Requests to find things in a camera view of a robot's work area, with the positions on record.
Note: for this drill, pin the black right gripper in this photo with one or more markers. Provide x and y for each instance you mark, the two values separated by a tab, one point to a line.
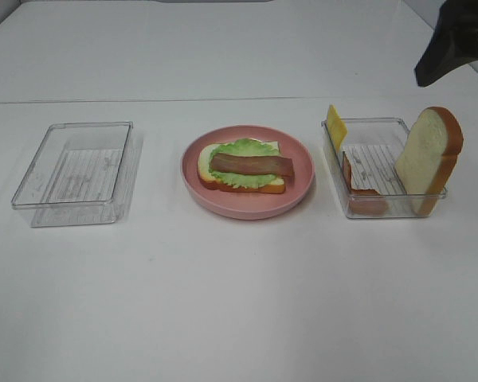
454	42

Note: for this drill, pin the bacon strip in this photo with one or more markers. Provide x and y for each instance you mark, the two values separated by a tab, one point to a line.
365	202
254	165

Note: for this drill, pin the green lettuce leaf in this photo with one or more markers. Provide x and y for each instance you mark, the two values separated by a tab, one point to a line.
245	147

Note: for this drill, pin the bread slice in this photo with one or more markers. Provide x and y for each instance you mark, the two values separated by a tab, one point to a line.
207	159
429	157

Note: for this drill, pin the upright bread slice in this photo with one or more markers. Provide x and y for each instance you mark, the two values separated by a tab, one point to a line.
429	157

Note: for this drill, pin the yellow cheese slice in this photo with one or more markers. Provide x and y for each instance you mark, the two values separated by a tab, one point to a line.
336	128

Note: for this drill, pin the clear right plastic tray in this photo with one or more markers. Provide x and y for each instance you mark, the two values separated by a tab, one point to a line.
372	146

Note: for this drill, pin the clear plastic tray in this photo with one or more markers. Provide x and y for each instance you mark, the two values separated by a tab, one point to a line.
372	146
81	174

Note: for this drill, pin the pink round plate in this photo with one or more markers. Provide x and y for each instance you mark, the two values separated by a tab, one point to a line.
249	206

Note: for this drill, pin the clear left plastic tray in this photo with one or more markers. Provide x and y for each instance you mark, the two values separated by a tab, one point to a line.
81	174

